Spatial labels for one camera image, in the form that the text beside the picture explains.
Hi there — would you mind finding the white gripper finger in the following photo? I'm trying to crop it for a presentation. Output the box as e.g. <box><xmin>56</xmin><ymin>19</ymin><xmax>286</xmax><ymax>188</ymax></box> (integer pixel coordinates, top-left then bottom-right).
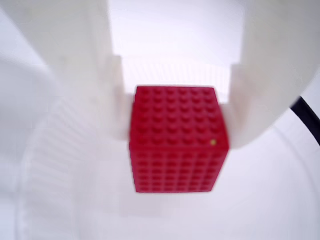
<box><xmin>221</xmin><ymin>0</ymin><xmax>320</xmax><ymax>150</ymax></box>
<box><xmin>7</xmin><ymin>0</ymin><xmax>135</xmax><ymax>140</ymax></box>

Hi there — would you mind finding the red studded cube block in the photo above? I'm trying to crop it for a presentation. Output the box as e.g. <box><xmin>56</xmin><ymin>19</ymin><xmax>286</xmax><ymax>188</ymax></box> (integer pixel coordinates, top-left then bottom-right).
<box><xmin>128</xmin><ymin>86</ymin><xmax>230</xmax><ymax>194</ymax></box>

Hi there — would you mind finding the black stand foot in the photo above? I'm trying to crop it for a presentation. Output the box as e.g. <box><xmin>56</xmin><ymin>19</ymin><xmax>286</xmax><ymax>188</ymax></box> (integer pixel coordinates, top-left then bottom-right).
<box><xmin>289</xmin><ymin>96</ymin><xmax>320</xmax><ymax>146</ymax></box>

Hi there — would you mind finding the white paper plate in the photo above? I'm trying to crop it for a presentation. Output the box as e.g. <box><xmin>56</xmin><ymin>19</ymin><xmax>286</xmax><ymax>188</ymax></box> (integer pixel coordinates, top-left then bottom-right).
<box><xmin>14</xmin><ymin>62</ymin><xmax>320</xmax><ymax>240</ymax></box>

